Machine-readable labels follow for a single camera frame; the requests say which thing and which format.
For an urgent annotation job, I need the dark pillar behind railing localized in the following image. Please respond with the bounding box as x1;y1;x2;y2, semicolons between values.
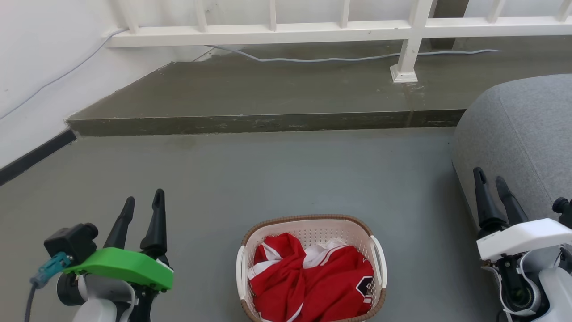
429;0;471;50

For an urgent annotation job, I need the teal plug grey cable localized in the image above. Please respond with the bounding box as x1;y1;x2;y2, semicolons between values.
24;251;73;322

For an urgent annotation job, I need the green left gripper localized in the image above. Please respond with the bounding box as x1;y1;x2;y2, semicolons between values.
63;188;174;292

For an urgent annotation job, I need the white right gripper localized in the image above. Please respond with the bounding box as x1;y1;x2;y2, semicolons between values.
472;167;572;263

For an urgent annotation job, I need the raised concrete step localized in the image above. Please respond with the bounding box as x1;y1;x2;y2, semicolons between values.
66;35;572;137

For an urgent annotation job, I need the long grey cable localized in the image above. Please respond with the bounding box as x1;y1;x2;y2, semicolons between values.
0;27;504;121

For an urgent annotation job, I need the grey fabric sofa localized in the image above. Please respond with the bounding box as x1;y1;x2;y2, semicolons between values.
451;73;572;235

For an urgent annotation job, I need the red white sports jersey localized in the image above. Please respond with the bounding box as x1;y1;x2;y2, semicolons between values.
248;232;375;322

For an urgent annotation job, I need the black skirting board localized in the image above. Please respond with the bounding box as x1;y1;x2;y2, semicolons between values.
0;129;77;186

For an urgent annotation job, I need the white laundry basket brown rim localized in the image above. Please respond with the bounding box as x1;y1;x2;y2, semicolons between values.
236;214;388;322

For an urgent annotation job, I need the white wooden railing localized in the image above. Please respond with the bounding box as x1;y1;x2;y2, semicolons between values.
103;0;572;84

